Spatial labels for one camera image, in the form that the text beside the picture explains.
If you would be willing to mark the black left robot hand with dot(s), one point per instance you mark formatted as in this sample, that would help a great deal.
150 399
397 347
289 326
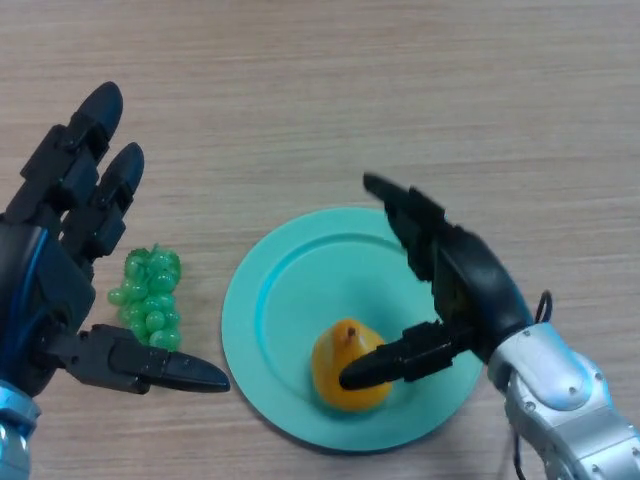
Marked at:
47 290

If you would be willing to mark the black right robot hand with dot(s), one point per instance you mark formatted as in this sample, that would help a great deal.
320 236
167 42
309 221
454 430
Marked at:
475 280

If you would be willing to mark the yellow pear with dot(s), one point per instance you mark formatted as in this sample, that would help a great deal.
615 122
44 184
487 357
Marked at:
332 360

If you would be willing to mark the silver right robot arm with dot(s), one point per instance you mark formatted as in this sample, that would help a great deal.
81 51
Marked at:
565 410

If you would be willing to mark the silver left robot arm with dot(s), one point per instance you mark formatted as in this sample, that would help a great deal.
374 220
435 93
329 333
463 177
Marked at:
12 445

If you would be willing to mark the green round plate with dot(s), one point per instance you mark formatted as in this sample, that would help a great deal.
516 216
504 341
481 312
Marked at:
290 300

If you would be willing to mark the green grape bunch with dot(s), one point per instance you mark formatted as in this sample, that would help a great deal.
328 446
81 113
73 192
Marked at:
150 295

